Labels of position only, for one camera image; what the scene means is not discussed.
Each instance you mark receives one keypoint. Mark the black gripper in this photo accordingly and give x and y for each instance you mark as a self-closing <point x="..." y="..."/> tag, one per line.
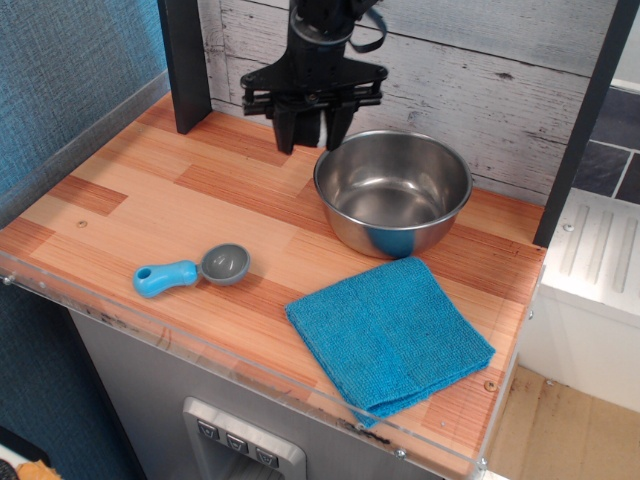
<point x="308" y="76"/>

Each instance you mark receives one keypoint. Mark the blue microfiber cloth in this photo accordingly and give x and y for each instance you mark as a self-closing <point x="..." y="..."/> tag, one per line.
<point x="388" y="338"/>

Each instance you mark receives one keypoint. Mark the plush sushi roll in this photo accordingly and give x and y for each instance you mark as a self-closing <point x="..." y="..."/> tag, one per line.
<point x="311" y="129"/>

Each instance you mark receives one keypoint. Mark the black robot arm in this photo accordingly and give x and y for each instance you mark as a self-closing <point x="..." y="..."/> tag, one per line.
<point x="333" y="21"/>

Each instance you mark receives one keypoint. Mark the silver metal bowl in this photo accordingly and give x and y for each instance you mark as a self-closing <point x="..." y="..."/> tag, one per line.
<point x="392" y="194"/>

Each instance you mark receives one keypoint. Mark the blue grey toy scoop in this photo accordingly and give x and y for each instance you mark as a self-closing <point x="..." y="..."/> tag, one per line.
<point x="223" y="265"/>

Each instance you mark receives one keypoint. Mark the grey toy kitchen cabinet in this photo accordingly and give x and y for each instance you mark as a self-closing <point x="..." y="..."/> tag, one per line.
<point x="168" y="409"/>

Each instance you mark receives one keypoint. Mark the silver dispenser button panel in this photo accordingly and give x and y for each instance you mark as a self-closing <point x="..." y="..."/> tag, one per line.
<point x="240" y="442"/>

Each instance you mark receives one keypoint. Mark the white ribbed side unit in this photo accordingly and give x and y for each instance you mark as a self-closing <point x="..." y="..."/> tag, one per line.
<point x="583" y="328"/>

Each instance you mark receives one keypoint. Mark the clear acrylic edge guard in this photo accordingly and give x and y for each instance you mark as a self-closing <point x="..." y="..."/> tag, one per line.
<point x="404" y="443"/>

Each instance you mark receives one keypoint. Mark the dark left shelf post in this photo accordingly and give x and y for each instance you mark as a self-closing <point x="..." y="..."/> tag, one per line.
<point x="186" y="63"/>

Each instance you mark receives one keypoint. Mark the dark shelf post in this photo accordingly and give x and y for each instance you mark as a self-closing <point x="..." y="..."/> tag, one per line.
<point x="186" y="63"/>
<point x="605" y="67"/>

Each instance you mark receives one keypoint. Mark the dark right shelf post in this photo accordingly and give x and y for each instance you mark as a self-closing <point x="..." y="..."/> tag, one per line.
<point x="605" y="67"/>

